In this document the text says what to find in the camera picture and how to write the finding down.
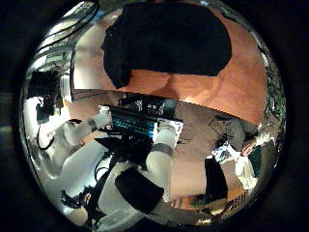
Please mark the black equipment box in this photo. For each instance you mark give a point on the black equipment box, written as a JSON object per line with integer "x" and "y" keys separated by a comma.
{"x": 154, "y": 104}

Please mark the computer monitor with blue screen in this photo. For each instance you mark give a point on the computer monitor with blue screen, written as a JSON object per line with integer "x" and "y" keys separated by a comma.
{"x": 135, "y": 125}

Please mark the person in grey jacket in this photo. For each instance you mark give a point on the person in grey jacket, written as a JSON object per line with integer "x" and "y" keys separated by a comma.
{"x": 231, "y": 132}

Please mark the black camera on stand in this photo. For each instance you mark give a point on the black camera on stand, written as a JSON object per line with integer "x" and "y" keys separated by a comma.
{"x": 43, "y": 85}

